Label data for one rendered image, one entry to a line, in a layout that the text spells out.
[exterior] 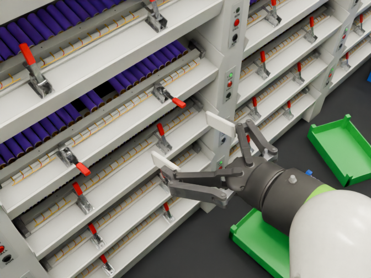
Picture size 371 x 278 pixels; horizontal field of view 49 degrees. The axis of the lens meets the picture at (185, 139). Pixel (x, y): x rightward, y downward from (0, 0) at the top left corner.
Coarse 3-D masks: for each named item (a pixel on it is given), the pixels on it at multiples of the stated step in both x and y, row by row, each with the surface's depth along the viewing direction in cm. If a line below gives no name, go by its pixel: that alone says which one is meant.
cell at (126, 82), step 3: (117, 75) 97; (120, 75) 97; (117, 78) 97; (120, 78) 96; (123, 78) 96; (120, 81) 96; (123, 81) 96; (126, 81) 96; (123, 84) 96; (126, 84) 96; (129, 84) 96; (126, 87) 96
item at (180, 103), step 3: (162, 90) 96; (165, 90) 96; (162, 93) 96; (165, 93) 96; (165, 96) 96; (168, 96) 95; (171, 96) 95; (171, 99) 95; (174, 99) 94; (177, 99) 94; (174, 102) 94; (177, 102) 94; (180, 102) 94; (183, 102) 93; (180, 105) 93; (183, 105) 93
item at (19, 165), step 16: (176, 64) 101; (144, 80) 97; (160, 80) 99; (128, 96) 94; (96, 112) 90; (112, 112) 93; (80, 128) 88; (48, 144) 85; (16, 160) 82; (32, 160) 83; (0, 176) 80
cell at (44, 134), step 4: (36, 124) 87; (32, 128) 87; (36, 128) 86; (40, 128) 86; (36, 132) 86; (40, 132) 86; (44, 132) 86; (40, 136) 86; (44, 136) 86; (48, 136) 87
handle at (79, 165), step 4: (68, 156) 84; (72, 156) 84; (72, 160) 84; (76, 160) 84; (76, 164) 82; (80, 164) 82; (80, 168) 82; (84, 168) 82; (84, 172) 81; (88, 172) 81
